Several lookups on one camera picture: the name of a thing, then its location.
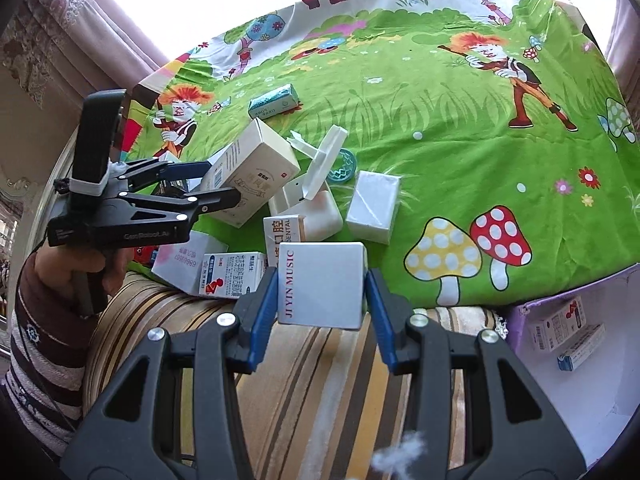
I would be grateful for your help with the purple storage box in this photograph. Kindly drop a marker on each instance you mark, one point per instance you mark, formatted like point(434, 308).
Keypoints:
point(598, 400)

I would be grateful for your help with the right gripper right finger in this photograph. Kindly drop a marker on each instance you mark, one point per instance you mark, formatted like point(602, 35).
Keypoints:
point(474, 411)

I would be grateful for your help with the plain white rectangular box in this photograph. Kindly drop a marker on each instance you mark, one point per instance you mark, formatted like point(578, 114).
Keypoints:
point(372, 211)

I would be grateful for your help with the white barcode medicine box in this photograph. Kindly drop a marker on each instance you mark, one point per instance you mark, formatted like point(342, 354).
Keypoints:
point(551, 331)

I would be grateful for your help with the teal round disc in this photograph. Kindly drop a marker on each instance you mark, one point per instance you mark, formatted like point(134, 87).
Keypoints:
point(344, 167)

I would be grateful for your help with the large white cardboard box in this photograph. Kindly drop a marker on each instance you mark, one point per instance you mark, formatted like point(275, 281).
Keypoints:
point(258, 163)

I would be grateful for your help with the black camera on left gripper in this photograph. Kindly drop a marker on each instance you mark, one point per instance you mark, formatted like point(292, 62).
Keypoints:
point(99, 120)

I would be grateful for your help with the white red-blue medicine box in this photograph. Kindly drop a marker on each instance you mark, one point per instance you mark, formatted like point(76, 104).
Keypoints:
point(231, 275)

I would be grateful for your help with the teal small box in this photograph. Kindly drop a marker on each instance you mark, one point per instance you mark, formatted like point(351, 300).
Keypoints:
point(275, 102)

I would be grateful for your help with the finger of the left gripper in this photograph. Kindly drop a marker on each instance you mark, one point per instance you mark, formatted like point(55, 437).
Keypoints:
point(142, 173)
point(134, 219)

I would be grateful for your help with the striped sleeve left forearm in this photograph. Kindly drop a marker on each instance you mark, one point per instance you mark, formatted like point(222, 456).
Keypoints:
point(42, 390)

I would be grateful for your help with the white plastic hinged bracket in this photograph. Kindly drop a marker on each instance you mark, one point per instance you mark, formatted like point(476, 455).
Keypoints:
point(322, 158)

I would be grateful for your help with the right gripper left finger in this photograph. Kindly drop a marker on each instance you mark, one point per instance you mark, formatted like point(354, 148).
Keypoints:
point(171, 410)

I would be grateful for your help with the red toy truck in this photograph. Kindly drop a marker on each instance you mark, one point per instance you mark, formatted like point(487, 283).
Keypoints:
point(146, 255)

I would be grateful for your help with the silver box pink flower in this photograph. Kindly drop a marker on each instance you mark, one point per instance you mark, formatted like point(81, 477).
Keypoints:
point(180, 265)

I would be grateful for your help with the green cartoon print cloth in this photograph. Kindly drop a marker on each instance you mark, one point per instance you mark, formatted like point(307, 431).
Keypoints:
point(517, 158)

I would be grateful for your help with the white Ji Yin Music box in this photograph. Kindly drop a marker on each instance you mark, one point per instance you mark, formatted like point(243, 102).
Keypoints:
point(321, 284)

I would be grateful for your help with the white dental gold logo box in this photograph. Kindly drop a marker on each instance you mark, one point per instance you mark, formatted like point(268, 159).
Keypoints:
point(281, 229)

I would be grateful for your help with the person left hand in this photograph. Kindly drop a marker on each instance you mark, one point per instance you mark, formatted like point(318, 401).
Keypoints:
point(56, 266)

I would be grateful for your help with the white plastic holder base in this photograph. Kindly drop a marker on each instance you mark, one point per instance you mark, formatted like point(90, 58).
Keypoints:
point(321, 216)

